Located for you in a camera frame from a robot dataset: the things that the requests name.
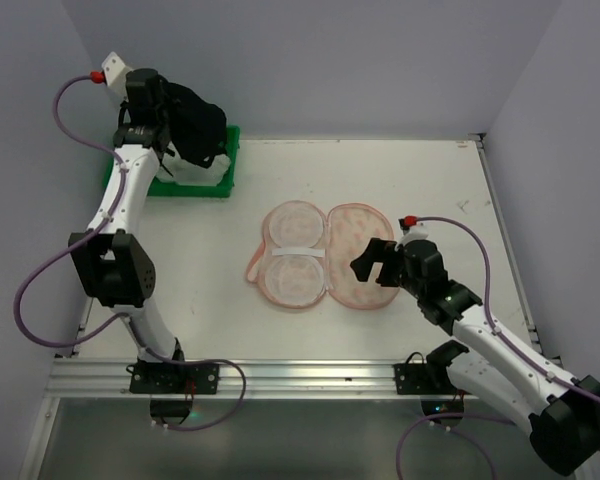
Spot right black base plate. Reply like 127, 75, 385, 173
392, 352, 461, 396

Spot floral fabric laundry bag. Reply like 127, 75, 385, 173
245, 200, 397, 310

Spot white and black bra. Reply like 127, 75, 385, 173
160, 82, 231, 187

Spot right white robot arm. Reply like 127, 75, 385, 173
350, 238, 600, 476

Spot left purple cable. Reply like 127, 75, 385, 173
13, 70, 248, 432

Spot purple cable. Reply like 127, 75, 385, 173
396, 214, 600, 480
13, 70, 248, 432

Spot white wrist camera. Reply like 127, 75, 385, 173
101, 51, 133, 98
398, 215, 429, 246

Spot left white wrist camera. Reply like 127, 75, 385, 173
101, 51, 133, 98

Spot green plastic tray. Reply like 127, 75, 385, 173
102, 123, 243, 199

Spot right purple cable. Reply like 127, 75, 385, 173
396, 214, 600, 480

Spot aluminium front rail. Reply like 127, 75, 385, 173
49, 355, 566, 401

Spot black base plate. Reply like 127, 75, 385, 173
392, 352, 461, 396
126, 361, 220, 396

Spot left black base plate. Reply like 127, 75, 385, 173
126, 361, 220, 396

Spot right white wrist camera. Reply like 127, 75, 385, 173
398, 215, 429, 246

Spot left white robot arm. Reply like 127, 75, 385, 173
69, 68, 184, 365

